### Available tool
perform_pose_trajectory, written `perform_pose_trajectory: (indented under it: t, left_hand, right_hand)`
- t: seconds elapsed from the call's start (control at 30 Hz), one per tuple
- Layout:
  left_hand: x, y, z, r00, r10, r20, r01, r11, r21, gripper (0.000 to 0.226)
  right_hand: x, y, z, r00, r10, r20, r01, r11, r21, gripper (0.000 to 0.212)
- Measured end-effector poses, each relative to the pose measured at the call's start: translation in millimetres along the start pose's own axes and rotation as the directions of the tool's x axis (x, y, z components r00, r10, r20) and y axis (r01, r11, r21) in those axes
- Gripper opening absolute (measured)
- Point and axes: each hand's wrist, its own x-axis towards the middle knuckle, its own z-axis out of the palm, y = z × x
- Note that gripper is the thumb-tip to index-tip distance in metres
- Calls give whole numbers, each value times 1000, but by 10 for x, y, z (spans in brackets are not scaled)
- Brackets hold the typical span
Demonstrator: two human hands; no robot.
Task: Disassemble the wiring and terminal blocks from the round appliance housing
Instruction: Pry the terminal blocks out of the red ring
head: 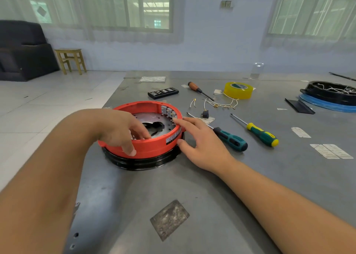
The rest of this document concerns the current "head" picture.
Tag person's left hand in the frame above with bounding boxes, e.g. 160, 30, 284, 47
83, 109, 152, 157

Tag person's right hand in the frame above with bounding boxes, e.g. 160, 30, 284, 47
171, 116, 238, 175

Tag teal handle screwdriver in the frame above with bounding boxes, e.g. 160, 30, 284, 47
186, 112, 249, 153

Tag red round appliance base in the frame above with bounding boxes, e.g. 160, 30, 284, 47
98, 100, 184, 171

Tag green yellow handle screwdriver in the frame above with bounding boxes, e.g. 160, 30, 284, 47
230, 113, 280, 148

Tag person's right forearm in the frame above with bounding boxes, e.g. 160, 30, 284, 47
220, 161, 356, 254

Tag person's left forearm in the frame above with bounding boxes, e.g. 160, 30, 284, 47
0, 109, 112, 254

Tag black round appliance part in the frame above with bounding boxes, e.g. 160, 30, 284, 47
303, 81, 356, 106

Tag black remote control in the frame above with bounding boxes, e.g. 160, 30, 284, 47
147, 87, 180, 100

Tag white paper sheet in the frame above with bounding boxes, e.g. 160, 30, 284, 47
138, 76, 167, 83

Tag yellow tape roll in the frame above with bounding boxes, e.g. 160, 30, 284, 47
224, 81, 256, 100

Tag small wooden stool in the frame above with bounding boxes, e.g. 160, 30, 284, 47
54, 49, 88, 75

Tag narrow white tape strip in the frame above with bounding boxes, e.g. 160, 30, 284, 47
291, 127, 312, 139

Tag black flat plate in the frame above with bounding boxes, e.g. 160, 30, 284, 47
285, 98, 316, 115

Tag black armchair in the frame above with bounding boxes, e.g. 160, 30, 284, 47
0, 20, 60, 82

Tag large barred window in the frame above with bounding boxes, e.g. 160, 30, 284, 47
28, 0, 173, 30
270, 0, 356, 39

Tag wide white tape strips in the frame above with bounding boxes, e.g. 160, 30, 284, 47
310, 144, 355, 160

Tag sheer white curtain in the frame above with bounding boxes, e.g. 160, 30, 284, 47
261, 0, 356, 53
0, 0, 185, 43

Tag thin black rod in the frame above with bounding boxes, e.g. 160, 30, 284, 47
328, 71, 356, 83

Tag orange handle screwdriver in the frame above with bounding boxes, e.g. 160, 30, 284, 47
187, 81, 215, 102

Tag grey metal table bracket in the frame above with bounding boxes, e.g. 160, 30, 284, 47
63, 202, 82, 254

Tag blue ring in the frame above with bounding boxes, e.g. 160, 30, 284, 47
299, 93, 356, 114

